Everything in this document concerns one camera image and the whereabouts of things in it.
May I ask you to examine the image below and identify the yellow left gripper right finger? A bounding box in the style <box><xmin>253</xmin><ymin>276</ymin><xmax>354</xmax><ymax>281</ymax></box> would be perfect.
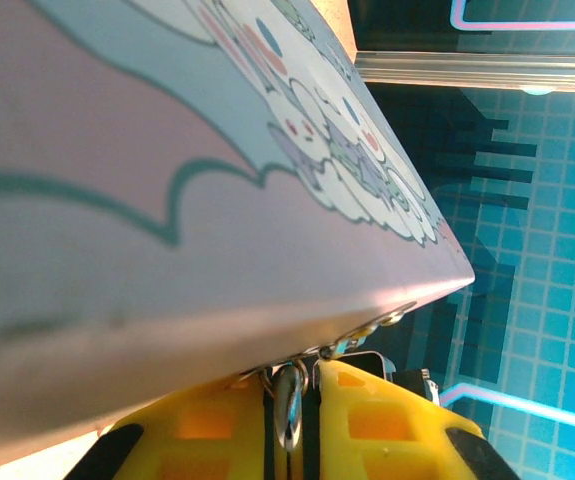
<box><xmin>300</xmin><ymin>358</ymin><xmax>521</xmax><ymax>480</ymax></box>

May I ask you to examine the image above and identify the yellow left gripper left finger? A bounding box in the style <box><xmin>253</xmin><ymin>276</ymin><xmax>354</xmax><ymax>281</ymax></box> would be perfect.
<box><xmin>64</xmin><ymin>372</ymin><xmax>293</xmax><ymax>480</ymax></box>

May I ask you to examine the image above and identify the pastel cartoon tin box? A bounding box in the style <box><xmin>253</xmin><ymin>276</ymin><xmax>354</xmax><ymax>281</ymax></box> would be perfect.
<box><xmin>0</xmin><ymin>0</ymin><xmax>476</xmax><ymax>476</ymax></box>

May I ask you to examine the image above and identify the blue printed side panel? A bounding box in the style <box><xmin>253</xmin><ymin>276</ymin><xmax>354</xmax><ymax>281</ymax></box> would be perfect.
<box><xmin>366</xmin><ymin>82</ymin><xmax>575</xmax><ymax>480</ymax></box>

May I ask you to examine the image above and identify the blue printed back panel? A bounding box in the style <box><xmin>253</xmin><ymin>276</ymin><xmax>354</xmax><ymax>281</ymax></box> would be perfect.
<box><xmin>346</xmin><ymin>0</ymin><xmax>575</xmax><ymax>54</ymax></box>

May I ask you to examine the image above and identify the aluminium frame post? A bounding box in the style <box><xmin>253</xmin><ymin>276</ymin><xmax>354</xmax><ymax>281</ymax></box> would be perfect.
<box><xmin>354</xmin><ymin>49</ymin><xmax>575</xmax><ymax>95</ymax></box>

